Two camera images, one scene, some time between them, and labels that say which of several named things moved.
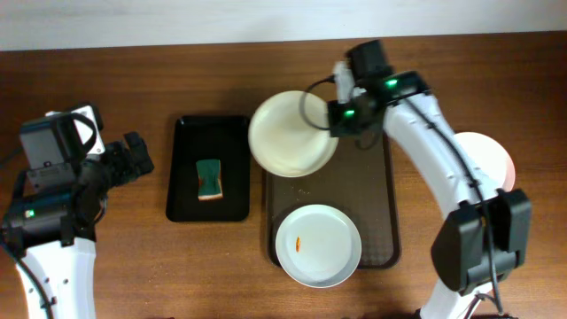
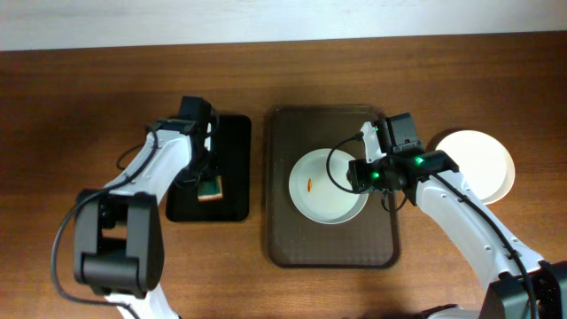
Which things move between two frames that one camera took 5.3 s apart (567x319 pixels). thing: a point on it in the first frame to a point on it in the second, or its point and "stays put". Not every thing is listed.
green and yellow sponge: (210, 185) stays put
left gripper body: (126, 156) to (202, 173)
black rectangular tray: (224, 138) stays put
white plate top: (491, 156) stays put
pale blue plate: (318, 245) to (315, 197)
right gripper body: (337, 119) to (359, 177)
